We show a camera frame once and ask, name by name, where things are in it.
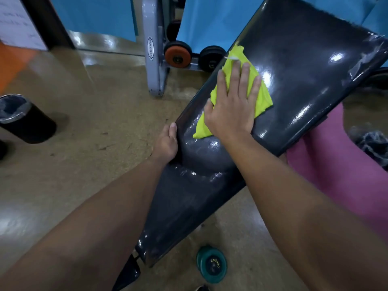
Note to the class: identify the white paper sign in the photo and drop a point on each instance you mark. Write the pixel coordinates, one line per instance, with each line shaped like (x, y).
(18, 24)

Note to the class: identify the teal dumbbell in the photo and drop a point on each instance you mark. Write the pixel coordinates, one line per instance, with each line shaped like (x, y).
(213, 265)

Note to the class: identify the black dumbbell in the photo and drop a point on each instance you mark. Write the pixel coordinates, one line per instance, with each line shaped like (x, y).
(212, 59)
(173, 30)

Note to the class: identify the pink exercise mat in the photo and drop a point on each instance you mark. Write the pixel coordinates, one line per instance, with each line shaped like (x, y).
(333, 163)

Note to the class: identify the blue cloth sheet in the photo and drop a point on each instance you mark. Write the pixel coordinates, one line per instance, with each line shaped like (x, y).
(218, 21)
(339, 7)
(97, 15)
(379, 22)

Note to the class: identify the person's right hand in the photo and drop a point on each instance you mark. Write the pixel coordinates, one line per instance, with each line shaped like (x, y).
(232, 118)

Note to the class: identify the black padded gym bench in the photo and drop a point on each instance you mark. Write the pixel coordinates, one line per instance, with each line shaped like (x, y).
(303, 72)

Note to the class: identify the person's right forearm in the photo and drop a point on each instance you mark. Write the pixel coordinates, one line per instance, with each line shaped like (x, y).
(318, 224)

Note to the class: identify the person's right black shoe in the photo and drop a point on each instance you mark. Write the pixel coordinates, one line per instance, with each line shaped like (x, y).
(202, 288)

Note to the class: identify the person's left forearm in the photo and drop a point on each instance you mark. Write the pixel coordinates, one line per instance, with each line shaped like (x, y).
(91, 230)

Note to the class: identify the person's left hand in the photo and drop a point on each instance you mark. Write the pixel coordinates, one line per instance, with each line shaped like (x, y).
(166, 145)

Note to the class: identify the dark brown door frame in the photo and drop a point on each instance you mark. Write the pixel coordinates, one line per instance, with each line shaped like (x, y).
(48, 24)

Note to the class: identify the grey metal dumbbell rack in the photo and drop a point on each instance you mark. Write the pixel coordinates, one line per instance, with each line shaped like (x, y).
(153, 27)

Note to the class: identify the crumpled black plastic bag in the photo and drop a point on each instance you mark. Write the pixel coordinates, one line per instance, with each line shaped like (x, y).
(371, 145)

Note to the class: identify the black round trash bin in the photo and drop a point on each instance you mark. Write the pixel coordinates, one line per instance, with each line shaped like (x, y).
(27, 124)

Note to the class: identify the yellow cleaning cloth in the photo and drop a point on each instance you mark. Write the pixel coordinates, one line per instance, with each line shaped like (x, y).
(263, 99)

